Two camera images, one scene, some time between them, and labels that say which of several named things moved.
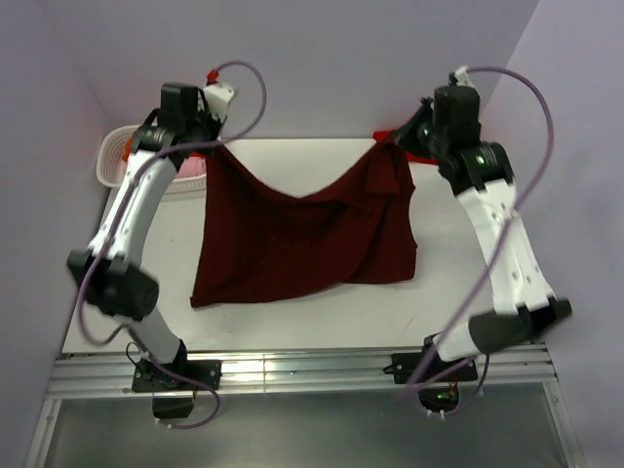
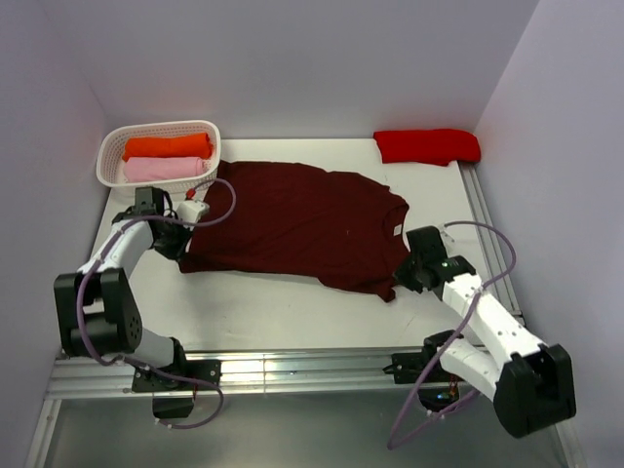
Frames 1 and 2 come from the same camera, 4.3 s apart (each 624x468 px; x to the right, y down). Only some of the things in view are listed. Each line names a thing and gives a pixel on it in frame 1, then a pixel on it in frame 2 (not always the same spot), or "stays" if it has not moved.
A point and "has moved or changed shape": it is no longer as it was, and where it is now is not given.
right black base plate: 405,367 stays
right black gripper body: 419,136 to 408,273
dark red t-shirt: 254,239 has moved or changed shape
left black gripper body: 204,128 to 173,241
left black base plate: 147,376 stays
